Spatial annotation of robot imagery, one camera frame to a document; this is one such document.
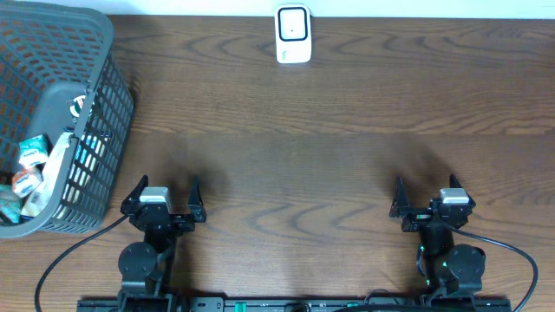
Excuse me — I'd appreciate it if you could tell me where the orange white tissue pack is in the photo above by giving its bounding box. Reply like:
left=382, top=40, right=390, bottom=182
left=12, top=167, right=42, bottom=198

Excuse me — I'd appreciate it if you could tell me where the white barcode scanner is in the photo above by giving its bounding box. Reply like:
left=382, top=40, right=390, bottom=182
left=274, top=4, right=312, bottom=64

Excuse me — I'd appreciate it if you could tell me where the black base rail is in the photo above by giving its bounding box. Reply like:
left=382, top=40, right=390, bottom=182
left=77, top=296, right=513, bottom=312

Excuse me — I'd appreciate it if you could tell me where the teal snack packet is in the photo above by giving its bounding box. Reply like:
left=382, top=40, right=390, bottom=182
left=0, top=185, right=22, bottom=224

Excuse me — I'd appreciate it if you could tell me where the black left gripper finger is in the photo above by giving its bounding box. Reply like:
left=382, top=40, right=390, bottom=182
left=123, top=175, right=148, bottom=204
left=186, top=176, right=203, bottom=213

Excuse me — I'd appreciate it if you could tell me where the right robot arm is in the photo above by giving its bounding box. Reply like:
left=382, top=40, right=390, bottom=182
left=389, top=175, right=486, bottom=307

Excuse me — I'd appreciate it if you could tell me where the green white tissue pack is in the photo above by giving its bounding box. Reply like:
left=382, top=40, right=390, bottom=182
left=19, top=134, right=49, bottom=168

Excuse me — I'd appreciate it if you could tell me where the grey plastic mesh basket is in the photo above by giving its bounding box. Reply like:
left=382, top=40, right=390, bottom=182
left=1, top=1, right=134, bottom=238

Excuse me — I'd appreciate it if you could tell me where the white blue snack bag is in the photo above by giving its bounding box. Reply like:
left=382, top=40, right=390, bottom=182
left=20, top=132, right=108, bottom=218

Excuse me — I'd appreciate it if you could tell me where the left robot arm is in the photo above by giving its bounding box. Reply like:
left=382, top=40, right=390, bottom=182
left=116, top=176, right=206, bottom=312

